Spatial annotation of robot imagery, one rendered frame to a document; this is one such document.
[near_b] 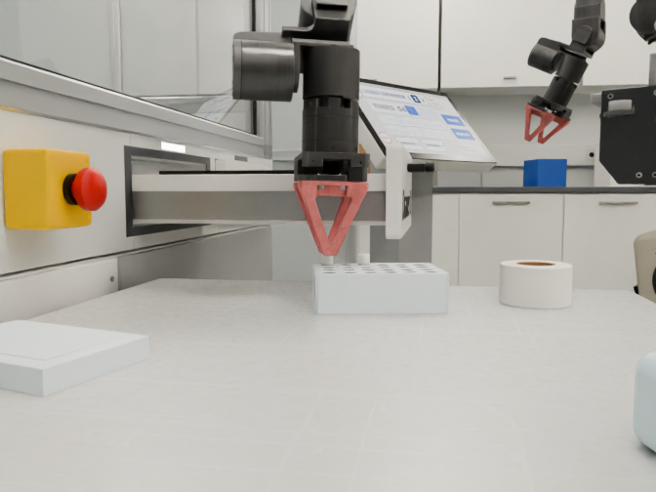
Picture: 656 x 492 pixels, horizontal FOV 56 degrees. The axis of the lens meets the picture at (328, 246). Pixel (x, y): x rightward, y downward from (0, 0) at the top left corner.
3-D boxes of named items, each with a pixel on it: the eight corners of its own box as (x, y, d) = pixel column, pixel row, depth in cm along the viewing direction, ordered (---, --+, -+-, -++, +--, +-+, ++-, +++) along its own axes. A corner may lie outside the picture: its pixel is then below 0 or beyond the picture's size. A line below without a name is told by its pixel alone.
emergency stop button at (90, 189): (111, 210, 59) (110, 168, 58) (89, 212, 55) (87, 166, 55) (83, 210, 59) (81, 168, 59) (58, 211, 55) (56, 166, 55)
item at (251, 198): (399, 217, 98) (399, 178, 97) (386, 225, 73) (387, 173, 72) (162, 215, 105) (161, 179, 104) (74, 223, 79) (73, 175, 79)
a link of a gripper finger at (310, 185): (298, 257, 59) (299, 158, 58) (292, 251, 66) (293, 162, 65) (367, 258, 60) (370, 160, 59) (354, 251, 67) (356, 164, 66)
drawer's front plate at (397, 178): (411, 225, 99) (412, 156, 98) (400, 239, 71) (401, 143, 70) (400, 225, 100) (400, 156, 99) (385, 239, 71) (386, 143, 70)
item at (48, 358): (149, 358, 42) (149, 334, 42) (43, 396, 34) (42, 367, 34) (19, 340, 47) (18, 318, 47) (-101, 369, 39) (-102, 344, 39)
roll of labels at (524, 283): (553, 311, 58) (553, 269, 58) (485, 303, 63) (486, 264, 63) (583, 303, 63) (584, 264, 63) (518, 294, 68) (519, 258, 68)
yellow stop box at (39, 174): (100, 225, 61) (97, 152, 60) (56, 230, 54) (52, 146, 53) (53, 225, 62) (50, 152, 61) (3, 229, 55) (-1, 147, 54)
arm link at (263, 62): (344, -15, 64) (332, 58, 71) (231, -24, 62) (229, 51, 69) (360, 51, 57) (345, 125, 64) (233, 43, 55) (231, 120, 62)
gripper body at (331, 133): (302, 171, 57) (303, 90, 57) (293, 175, 67) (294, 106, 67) (370, 173, 58) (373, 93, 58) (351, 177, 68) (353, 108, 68)
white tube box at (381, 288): (429, 298, 66) (430, 263, 65) (448, 313, 57) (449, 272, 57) (312, 299, 65) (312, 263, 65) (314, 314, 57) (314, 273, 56)
